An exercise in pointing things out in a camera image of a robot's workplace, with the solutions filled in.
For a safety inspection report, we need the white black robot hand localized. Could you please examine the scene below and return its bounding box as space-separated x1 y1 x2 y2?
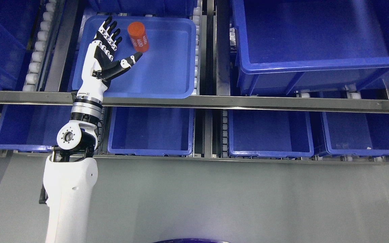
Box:
77 16 142 102

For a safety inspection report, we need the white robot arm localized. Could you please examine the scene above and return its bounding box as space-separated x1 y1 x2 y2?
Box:
43 93 103 243

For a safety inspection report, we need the blue bin top centre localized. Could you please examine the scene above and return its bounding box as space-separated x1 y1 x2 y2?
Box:
88 0 199 18

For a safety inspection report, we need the white roller conveyor track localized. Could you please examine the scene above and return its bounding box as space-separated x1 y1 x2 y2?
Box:
22 0 58 92

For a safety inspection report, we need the blue shallow tray bin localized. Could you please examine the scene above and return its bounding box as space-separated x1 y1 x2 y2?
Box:
72 15 197 99

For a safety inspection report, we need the blue bin lower middle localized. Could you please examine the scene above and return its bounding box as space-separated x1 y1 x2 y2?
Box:
107 107 195 156

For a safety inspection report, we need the blue bin lower left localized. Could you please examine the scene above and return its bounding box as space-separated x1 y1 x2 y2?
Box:
0 105 71 152

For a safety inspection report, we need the blue bin upper left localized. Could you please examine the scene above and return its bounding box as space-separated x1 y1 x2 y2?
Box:
0 0 41 90

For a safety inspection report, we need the large blue bin upper right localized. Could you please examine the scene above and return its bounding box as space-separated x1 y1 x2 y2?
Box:
232 0 389 96

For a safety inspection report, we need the blue bin lower centre-right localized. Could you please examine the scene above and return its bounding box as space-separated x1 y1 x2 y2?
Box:
228 109 314 158

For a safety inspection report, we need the blue bin lower right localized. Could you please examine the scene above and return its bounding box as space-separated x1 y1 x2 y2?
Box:
309 112 389 157

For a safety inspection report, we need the steel shelf rack frame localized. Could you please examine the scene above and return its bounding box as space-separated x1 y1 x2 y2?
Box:
0 0 389 165

